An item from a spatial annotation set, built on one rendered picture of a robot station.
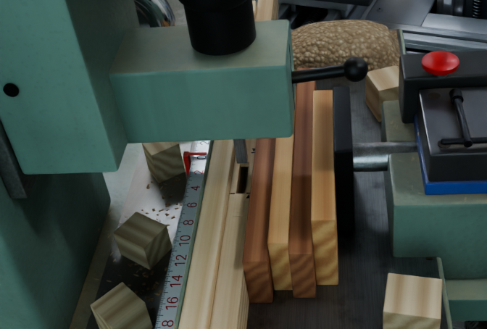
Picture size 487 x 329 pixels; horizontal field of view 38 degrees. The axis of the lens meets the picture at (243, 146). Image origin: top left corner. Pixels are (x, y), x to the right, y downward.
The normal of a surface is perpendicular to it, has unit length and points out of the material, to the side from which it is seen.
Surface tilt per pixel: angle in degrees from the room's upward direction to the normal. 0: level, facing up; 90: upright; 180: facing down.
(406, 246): 90
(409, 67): 0
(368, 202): 0
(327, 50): 41
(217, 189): 0
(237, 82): 90
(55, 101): 90
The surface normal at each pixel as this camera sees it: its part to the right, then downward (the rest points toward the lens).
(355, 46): -0.07, -0.17
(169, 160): 0.48, 0.51
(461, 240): -0.09, 0.64
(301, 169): -0.11, -0.77
